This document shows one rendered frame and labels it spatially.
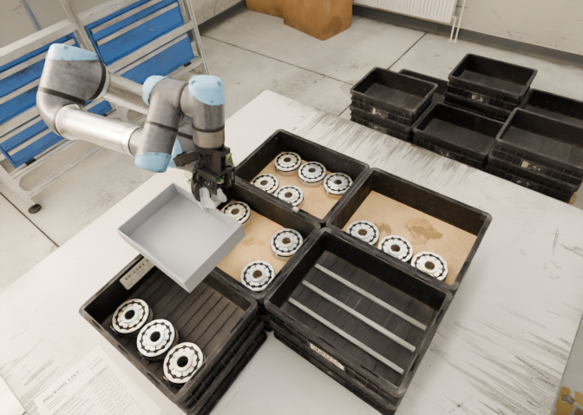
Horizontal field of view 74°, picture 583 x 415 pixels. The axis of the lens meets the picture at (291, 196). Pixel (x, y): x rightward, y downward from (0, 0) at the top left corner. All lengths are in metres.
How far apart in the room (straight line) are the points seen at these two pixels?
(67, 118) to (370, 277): 0.93
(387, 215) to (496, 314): 0.44
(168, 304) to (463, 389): 0.86
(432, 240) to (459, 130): 1.24
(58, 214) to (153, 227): 1.89
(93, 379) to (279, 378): 0.55
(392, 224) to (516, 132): 1.19
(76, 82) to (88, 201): 1.80
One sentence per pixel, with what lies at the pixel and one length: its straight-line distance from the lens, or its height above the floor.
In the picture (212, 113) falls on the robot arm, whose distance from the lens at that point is 0.89.
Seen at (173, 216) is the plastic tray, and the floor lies 1.05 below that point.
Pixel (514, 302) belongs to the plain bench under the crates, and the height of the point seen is 0.70.
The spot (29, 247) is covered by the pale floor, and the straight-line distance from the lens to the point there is 2.92.
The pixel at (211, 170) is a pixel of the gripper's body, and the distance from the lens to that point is 0.97.
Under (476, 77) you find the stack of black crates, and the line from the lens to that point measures 2.71.
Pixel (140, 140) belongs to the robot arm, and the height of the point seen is 1.32.
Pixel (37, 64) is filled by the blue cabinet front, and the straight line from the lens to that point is 2.82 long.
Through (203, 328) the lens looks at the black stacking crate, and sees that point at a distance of 1.18.
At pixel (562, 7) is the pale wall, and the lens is 3.94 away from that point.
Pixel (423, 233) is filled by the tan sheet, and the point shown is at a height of 0.83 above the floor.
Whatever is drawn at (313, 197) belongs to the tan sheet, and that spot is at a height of 0.83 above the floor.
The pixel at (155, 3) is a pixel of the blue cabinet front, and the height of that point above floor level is 0.82.
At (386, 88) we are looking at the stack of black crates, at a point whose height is 0.49.
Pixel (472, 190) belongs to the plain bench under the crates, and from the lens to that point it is 1.66.
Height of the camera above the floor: 1.86
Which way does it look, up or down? 48 degrees down
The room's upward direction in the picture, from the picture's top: 7 degrees counter-clockwise
